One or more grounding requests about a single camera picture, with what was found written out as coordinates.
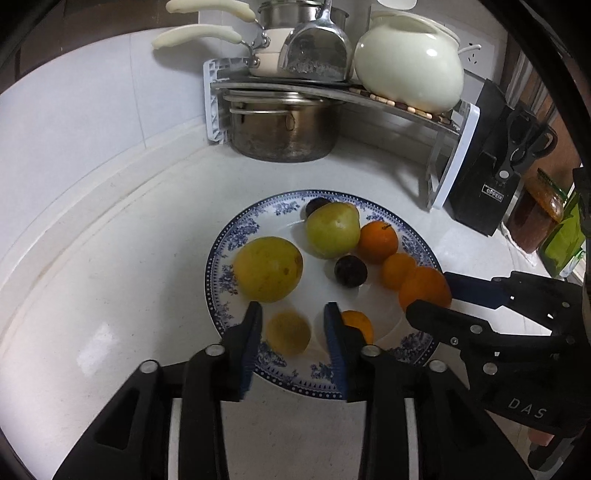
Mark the large yellow-green pear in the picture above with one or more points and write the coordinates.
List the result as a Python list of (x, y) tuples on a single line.
[(268, 269)]

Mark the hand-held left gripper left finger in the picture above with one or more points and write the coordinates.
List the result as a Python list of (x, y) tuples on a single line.
[(249, 350)]

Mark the metal kitchen rack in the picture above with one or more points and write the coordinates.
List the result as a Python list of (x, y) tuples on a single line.
[(217, 101)]

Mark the black scissors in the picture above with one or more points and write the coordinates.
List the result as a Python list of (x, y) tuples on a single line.
[(531, 138)]

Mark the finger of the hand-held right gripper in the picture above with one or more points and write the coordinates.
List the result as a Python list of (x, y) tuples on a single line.
[(438, 323), (471, 288)]

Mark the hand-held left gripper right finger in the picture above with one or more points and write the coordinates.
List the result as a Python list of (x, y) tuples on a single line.
[(333, 350)]

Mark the black knife block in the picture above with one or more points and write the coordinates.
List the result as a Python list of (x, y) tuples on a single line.
[(485, 184)]

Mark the white wall socket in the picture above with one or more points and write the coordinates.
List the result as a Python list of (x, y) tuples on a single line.
[(475, 60)]

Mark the large steel pot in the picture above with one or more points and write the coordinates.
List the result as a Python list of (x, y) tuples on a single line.
[(281, 134)]

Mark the green packet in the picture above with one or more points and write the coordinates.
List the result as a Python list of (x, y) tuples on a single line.
[(565, 230)]

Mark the cream ceramic pot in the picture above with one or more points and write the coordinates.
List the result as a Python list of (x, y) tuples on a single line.
[(406, 69)]

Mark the blue and white plate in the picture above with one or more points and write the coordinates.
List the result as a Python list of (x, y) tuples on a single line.
[(314, 295)]

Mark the orange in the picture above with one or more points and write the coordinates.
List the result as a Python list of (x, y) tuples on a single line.
[(425, 288), (398, 271), (360, 325), (378, 241)]

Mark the tan round fruit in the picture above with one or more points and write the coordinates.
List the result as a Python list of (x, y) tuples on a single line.
[(289, 332)]

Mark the metal scoop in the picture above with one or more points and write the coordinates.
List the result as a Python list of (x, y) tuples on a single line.
[(316, 50)]

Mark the dark plum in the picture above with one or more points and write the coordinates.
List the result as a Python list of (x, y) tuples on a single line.
[(316, 205), (351, 271)]

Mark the small yellow-green pear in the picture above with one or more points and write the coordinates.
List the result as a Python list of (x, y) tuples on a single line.
[(333, 229)]

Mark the wooden bead trivet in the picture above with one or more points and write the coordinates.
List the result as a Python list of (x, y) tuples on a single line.
[(406, 107)]

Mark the white wall fixture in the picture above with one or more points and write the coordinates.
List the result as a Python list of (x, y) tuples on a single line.
[(392, 2)]

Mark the person's right hand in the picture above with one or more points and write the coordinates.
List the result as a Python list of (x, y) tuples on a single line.
[(542, 438)]

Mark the glass jar with orange contents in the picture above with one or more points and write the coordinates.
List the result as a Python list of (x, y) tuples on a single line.
[(538, 217)]

